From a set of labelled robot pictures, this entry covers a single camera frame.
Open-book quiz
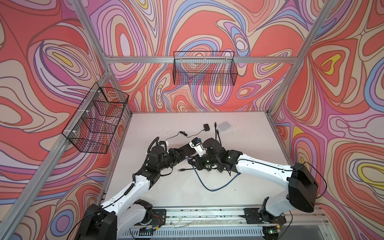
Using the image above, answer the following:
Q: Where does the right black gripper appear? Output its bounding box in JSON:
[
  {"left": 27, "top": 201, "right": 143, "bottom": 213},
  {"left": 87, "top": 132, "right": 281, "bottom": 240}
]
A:
[{"left": 187, "top": 152, "right": 220, "bottom": 171}]

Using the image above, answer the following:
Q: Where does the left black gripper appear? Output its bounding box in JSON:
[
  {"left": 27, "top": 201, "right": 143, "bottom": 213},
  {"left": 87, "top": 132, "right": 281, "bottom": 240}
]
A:
[{"left": 155, "top": 148, "right": 186, "bottom": 174}]

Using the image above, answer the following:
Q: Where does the blue ethernet cable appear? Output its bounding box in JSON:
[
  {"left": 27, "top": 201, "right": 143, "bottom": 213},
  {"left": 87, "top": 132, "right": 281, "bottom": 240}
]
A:
[{"left": 185, "top": 155, "right": 242, "bottom": 192}]

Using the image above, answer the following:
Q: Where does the black network switch box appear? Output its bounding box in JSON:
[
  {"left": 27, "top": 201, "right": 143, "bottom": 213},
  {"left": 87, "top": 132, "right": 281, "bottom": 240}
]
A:
[{"left": 177, "top": 144, "right": 197, "bottom": 163}]

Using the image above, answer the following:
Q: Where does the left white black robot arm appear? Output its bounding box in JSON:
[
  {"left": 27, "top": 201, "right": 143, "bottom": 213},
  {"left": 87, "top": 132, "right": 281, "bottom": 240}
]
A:
[{"left": 75, "top": 138, "right": 191, "bottom": 240}]

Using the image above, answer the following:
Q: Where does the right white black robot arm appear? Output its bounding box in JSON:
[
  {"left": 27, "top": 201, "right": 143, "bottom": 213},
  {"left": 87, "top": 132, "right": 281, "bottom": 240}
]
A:
[{"left": 187, "top": 147, "right": 319, "bottom": 224}]

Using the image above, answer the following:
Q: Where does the far black power adapter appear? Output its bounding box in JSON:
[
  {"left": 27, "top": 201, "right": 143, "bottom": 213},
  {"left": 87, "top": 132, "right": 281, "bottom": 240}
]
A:
[{"left": 165, "top": 124, "right": 211, "bottom": 141}]

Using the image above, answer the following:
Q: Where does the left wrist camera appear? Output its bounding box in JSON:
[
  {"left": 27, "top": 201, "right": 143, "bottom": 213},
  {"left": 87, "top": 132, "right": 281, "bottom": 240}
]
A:
[{"left": 147, "top": 141, "right": 172, "bottom": 165}]

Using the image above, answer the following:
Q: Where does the upper black ethernet cable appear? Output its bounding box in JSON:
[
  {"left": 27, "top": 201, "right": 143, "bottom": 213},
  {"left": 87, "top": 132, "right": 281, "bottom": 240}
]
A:
[{"left": 214, "top": 122, "right": 223, "bottom": 145}]

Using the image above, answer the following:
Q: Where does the small white network switch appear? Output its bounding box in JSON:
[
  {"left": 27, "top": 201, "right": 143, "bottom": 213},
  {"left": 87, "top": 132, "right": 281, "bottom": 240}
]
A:
[{"left": 217, "top": 121, "right": 233, "bottom": 133}]

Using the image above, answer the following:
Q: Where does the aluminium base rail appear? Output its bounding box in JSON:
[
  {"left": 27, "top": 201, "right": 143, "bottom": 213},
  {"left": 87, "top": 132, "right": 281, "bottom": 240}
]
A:
[{"left": 80, "top": 205, "right": 331, "bottom": 239}]

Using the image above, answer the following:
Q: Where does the left wire mesh basket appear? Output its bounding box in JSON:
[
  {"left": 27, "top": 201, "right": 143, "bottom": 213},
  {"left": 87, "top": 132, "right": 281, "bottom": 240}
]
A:
[{"left": 62, "top": 83, "right": 129, "bottom": 154}]

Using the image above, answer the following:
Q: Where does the wire mesh basket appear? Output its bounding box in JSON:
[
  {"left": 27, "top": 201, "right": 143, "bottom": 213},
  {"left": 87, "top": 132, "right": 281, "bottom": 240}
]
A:
[
  {"left": 62, "top": 83, "right": 129, "bottom": 154},
  {"left": 173, "top": 50, "right": 238, "bottom": 86}
]

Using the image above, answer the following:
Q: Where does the back wire mesh basket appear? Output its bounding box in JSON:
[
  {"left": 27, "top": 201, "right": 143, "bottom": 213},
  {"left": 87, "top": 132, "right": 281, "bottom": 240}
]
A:
[{"left": 173, "top": 50, "right": 238, "bottom": 86}]

